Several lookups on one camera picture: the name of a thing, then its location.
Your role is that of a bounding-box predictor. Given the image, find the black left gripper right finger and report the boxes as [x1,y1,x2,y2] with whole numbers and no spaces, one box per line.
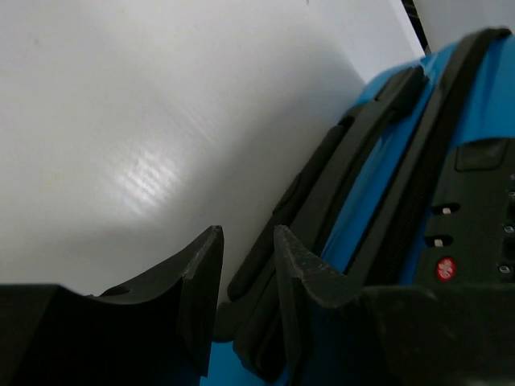
[274,226,386,385]

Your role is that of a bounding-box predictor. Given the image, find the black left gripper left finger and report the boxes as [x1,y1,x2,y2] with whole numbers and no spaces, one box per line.
[56,226,224,385]

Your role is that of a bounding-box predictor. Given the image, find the blue hard-shell suitcase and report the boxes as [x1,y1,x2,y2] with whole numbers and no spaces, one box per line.
[206,27,514,385]

